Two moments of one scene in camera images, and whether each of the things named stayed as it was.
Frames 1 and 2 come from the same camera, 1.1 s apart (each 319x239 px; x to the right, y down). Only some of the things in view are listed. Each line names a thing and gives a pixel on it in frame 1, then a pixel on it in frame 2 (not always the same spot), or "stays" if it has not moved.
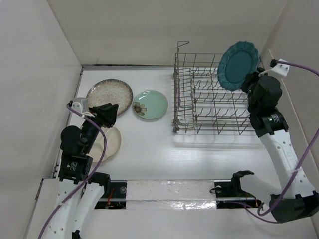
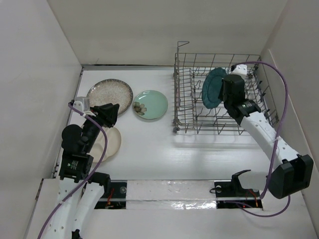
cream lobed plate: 113,141 stays
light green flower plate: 150,104 stays
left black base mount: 114,196 stays
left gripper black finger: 107,113 stays
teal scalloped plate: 237,60 -> 212,86
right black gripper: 249,78 -> 220,96
